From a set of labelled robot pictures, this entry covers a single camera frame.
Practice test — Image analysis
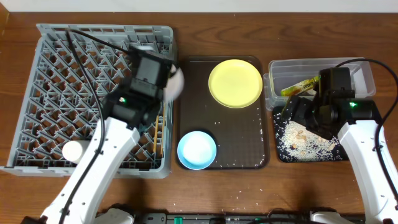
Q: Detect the green snack wrapper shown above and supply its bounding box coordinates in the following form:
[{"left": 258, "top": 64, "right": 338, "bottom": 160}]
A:
[{"left": 280, "top": 77, "right": 319, "bottom": 96}]

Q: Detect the yellow round plate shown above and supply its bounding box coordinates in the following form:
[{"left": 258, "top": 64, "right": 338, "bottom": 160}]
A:
[{"left": 208, "top": 59, "right": 263, "bottom": 109}]

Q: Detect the light blue bowl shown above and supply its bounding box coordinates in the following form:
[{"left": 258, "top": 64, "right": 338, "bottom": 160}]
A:
[{"left": 177, "top": 131, "right": 217, "bottom": 170}]

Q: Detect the white bowl with food scraps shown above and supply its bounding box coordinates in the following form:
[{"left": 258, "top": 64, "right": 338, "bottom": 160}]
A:
[{"left": 164, "top": 65, "right": 185, "bottom": 103}]

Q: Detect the wooden chopstick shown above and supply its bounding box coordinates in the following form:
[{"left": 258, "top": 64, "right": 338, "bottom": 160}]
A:
[
  {"left": 160, "top": 104, "right": 166, "bottom": 157},
  {"left": 153, "top": 115, "right": 159, "bottom": 153}
]

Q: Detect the white plastic cup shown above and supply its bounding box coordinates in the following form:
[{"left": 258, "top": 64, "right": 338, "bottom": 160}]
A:
[{"left": 62, "top": 140, "right": 90, "bottom": 164}]

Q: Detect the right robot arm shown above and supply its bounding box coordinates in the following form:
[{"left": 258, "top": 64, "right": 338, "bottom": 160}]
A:
[{"left": 281, "top": 67, "right": 397, "bottom": 223}]

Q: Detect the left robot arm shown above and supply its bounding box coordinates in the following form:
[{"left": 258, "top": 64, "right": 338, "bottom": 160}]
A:
[{"left": 22, "top": 49, "right": 183, "bottom": 223}]

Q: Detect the black waste tray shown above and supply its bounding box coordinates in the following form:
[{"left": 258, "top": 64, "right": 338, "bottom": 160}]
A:
[{"left": 272, "top": 104, "right": 383, "bottom": 164}]

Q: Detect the clear plastic waste bin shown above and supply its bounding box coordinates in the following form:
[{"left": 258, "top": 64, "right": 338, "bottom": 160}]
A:
[{"left": 264, "top": 57, "right": 376, "bottom": 111}]

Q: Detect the grey plastic dishwasher rack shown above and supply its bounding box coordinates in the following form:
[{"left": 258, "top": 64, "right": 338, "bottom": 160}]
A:
[{"left": 1, "top": 24, "right": 177, "bottom": 177}]

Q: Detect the pile of rice scraps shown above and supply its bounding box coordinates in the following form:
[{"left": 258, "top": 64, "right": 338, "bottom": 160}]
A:
[{"left": 276, "top": 121, "right": 341, "bottom": 162}]

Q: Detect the dark brown serving tray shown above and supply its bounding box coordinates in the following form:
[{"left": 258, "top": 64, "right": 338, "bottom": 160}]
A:
[{"left": 175, "top": 56, "right": 270, "bottom": 170}]

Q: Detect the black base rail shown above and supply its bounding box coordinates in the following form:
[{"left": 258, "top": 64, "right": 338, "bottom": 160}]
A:
[{"left": 96, "top": 203, "right": 364, "bottom": 224}]

